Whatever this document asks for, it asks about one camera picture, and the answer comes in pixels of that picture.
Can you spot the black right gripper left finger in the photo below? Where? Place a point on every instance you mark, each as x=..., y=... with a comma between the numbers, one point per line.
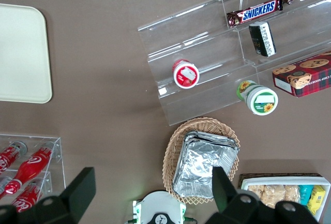
x=77, y=190

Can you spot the yellow snack packet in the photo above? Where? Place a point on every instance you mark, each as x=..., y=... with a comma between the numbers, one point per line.
x=316, y=199

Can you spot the green sunflower yogurt cup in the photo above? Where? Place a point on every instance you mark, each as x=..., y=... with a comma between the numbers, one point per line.
x=261, y=101

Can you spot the beige plastic serving tray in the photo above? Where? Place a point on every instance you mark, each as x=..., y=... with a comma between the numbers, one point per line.
x=20, y=53

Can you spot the red strawberry yogurt cup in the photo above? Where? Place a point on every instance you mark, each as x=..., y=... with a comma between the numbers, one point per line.
x=186, y=75

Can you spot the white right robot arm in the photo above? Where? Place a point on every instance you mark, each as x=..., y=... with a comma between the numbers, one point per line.
x=159, y=208

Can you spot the clear acrylic stepped stand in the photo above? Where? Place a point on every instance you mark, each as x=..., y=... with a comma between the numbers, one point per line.
x=305, y=19
x=186, y=35

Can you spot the red tartan cookie box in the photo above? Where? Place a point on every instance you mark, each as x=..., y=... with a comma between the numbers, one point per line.
x=307, y=76

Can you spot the white rectangular snack tray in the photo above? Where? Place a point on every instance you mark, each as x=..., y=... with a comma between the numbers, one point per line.
x=284, y=181

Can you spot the small black packaged sandwich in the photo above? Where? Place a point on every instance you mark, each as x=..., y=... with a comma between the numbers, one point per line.
x=262, y=39

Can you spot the clear bag of crackers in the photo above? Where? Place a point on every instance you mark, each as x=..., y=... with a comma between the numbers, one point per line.
x=292, y=193
x=256, y=189
x=274, y=194

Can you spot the light oval wicker basket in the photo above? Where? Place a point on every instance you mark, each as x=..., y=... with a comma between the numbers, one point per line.
x=172, y=156

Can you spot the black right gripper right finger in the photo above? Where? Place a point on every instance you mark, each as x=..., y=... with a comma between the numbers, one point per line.
x=223, y=190

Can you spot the red cola bottle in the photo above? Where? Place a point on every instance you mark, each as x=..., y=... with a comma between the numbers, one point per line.
x=4, y=184
x=32, y=165
x=9, y=155
x=27, y=196

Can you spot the aluminium foil tray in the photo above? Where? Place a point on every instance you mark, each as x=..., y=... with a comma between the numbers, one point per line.
x=209, y=134
x=201, y=162

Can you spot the clear acrylic bottle rack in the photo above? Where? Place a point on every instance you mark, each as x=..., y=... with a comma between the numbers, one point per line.
x=58, y=156

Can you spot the teal snack packet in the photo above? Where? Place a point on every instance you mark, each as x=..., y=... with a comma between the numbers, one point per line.
x=306, y=193

